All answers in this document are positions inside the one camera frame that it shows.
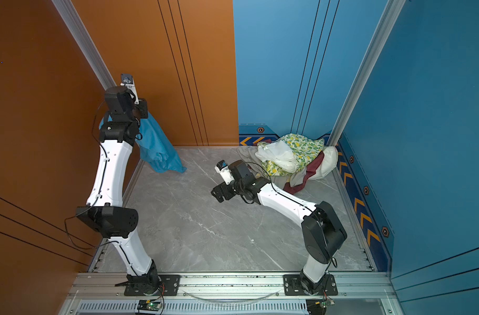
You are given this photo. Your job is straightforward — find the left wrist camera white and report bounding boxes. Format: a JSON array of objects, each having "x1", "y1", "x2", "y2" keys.
[{"x1": 121, "y1": 73, "x2": 139, "y2": 105}]

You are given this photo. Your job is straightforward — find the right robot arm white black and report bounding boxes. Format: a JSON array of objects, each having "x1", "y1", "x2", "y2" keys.
[{"x1": 211, "y1": 160, "x2": 348, "y2": 297}]

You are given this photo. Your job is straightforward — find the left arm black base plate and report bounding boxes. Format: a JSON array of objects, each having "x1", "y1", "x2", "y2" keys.
[{"x1": 124, "y1": 274, "x2": 180, "y2": 298}]

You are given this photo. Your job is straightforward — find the maroon cloth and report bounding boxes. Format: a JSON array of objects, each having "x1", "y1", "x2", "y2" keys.
[{"x1": 283, "y1": 151, "x2": 325, "y2": 194}]

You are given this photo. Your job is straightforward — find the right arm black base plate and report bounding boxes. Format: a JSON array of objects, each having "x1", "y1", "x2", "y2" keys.
[{"x1": 283, "y1": 274, "x2": 339, "y2": 296}]

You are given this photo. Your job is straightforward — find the aluminium corner post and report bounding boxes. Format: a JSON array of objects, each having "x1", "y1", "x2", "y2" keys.
[
  {"x1": 51, "y1": 0, "x2": 150, "y2": 153},
  {"x1": 327, "y1": 0, "x2": 406, "y2": 146}
]

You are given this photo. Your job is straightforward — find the right small circuit board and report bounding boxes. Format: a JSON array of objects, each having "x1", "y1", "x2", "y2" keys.
[{"x1": 306, "y1": 299, "x2": 332, "y2": 315}]

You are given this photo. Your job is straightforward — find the aluminium front rail frame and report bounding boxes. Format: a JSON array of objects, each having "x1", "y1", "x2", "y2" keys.
[{"x1": 59, "y1": 272, "x2": 403, "y2": 314}]

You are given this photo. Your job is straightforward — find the yellow green floral cloth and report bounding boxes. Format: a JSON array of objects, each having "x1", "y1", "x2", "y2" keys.
[{"x1": 275, "y1": 133, "x2": 326, "y2": 173}]

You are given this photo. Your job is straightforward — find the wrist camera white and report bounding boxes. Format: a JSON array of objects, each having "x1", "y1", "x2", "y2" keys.
[
  {"x1": 215, "y1": 160, "x2": 234, "y2": 185},
  {"x1": 121, "y1": 73, "x2": 139, "y2": 105}
]

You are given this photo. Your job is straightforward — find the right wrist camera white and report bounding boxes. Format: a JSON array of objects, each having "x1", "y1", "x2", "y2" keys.
[{"x1": 215, "y1": 160, "x2": 234, "y2": 185}]

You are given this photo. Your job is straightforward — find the right aluminium corner post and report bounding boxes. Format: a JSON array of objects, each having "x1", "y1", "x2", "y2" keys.
[{"x1": 327, "y1": 0, "x2": 406, "y2": 146}]

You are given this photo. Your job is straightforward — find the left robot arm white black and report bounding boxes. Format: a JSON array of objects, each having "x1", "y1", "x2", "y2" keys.
[{"x1": 74, "y1": 83, "x2": 163, "y2": 296}]

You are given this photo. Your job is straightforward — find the teal blue t-shirt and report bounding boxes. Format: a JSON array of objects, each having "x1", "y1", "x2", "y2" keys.
[{"x1": 96, "y1": 112, "x2": 186, "y2": 179}]

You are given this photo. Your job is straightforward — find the pale mint white cloth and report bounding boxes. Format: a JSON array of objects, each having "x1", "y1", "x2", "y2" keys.
[{"x1": 306, "y1": 146, "x2": 339, "y2": 181}]

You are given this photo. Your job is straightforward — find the left aluminium corner post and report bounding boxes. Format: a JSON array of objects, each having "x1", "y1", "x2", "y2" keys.
[{"x1": 51, "y1": 0, "x2": 150, "y2": 153}]

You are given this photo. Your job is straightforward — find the left green circuit board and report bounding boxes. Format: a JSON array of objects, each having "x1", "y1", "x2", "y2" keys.
[{"x1": 136, "y1": 299, "x2": 165, "y2": 314}]

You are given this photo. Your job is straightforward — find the grey cloth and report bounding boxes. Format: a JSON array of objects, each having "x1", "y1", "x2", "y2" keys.
[{"x1": 238, "y1": 146, "x2": 307, "y2": 188}]

